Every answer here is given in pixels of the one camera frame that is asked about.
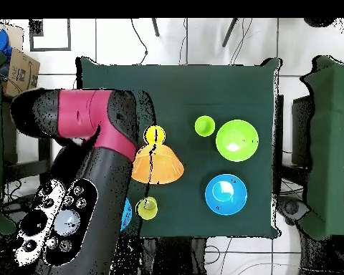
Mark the large blue bowl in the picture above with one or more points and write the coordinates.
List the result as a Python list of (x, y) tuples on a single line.
[(126, 214), (229, 203)]

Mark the green cup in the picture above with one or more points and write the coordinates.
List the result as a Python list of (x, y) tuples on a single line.
[(204, 126)]

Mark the large orange bowl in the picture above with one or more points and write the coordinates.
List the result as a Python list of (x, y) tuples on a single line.
[(163, 169)]

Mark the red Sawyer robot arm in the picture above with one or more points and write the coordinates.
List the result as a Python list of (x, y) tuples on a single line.
[(109, 186)]

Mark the black tripod leg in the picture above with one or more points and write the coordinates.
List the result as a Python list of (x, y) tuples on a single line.
[(229, 31), (155, 27)]

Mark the large green bowl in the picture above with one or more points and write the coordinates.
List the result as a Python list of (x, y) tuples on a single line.
[(235, 134)]

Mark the black chair base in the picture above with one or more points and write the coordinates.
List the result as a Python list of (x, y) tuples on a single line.
[(292, 207)]

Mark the black stand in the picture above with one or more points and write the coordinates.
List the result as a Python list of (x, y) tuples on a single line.
[(172, 257)]

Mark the dark green table cloth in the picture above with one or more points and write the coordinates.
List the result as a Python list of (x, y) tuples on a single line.
[(189, 86)]

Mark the black square floor frame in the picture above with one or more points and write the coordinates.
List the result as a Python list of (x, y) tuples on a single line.
[(35, 30)]

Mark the black chair frame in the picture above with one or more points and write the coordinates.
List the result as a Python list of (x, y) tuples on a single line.
[(44, 149)]

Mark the pale translucent yellow cup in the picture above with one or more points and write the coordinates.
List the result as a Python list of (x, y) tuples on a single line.
[(149, 212)]

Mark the printed cardboard box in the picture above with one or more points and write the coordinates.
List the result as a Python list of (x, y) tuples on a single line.
[(20, 77)]

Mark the blue bag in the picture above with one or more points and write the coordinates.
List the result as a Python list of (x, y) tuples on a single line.
[(1, 41)]

